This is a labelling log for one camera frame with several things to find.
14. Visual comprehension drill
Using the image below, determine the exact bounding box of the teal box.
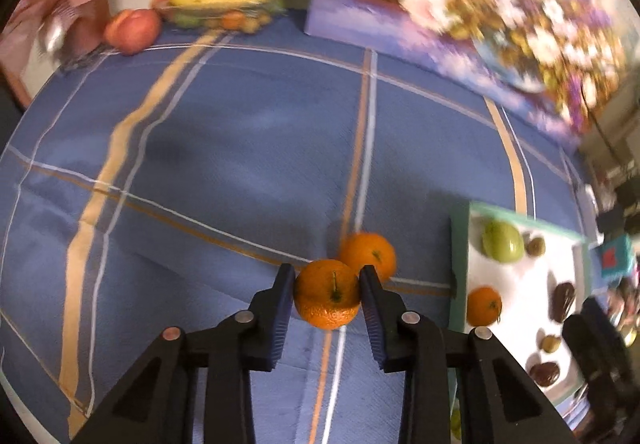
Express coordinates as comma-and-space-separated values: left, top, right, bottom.
600, 234, 635, 280

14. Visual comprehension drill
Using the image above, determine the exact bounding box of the large red apple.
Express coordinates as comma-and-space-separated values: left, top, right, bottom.
104, 8, 162, 56

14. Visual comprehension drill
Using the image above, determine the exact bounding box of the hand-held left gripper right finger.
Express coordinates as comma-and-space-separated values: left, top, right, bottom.
359, 265, 581, 444

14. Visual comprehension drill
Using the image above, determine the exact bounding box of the dark wrinkled dried date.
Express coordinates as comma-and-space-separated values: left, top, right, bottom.
550, 281, 577, 323

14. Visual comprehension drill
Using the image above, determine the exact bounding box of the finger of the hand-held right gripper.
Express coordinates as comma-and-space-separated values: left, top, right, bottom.
562, 297, 632, 430

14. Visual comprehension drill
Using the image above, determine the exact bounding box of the flower painting canvas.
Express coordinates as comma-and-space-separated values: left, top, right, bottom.
304, 0, 631, 145

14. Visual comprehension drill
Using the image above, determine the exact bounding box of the clear plastic container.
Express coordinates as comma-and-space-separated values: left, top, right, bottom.
160, 0, 286, 32

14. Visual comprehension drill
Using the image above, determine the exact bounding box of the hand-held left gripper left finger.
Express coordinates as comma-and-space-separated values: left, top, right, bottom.
70, 263, 297, 444

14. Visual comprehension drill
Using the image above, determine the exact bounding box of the brown date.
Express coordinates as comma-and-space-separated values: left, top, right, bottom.
529, 361, 561, 386

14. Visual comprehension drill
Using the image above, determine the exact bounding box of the orange with stem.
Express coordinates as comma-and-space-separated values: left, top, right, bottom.
293, 259, 362, 330

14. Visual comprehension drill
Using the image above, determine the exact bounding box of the blue plaid tablecloth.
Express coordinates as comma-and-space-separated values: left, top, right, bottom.
0, 17, 596, 444

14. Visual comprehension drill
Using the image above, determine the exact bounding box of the white tray with teal rim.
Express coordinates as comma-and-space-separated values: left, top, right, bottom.
450, 201, 593, 417

